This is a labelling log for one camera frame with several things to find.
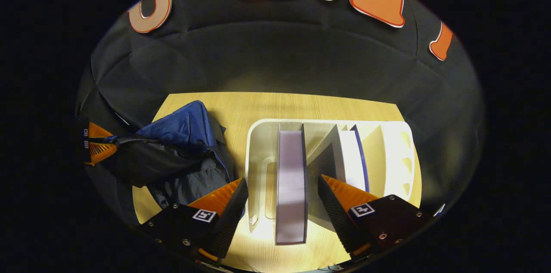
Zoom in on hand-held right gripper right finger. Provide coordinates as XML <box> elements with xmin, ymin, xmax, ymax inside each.
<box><xmin>317</xmin><ymin>174</ymin><xmax>433</xmax><ymax>260</ymax></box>

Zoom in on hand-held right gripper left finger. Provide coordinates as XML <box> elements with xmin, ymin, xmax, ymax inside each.
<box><xmin>138</xmin><ymin>177</ymin><xmax>249</xmax><ymax>267</ymax></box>

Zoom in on blue spine book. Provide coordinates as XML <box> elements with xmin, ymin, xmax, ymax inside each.
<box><xmin>306</xmin><ymin>124</ymin><xmax>371</xmax><ymax>231</ymax></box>

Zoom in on blue schoolbag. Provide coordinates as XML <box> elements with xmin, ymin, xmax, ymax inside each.
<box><xmin>103</xmin><ymin>101</ymin><xmax>238</xmax><ymax>217</ymax></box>

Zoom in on white bookshelf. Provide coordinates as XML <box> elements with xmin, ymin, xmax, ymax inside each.
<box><xmin>245</xmin><ymin>119</ymin><xmax>422</xmax><ymax>233</ymax></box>

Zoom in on white spine book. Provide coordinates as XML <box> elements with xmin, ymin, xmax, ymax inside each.
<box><xmin>275</xmin><ymin>123</ymin><xmax>309</xmax><ymax>246</ymax></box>

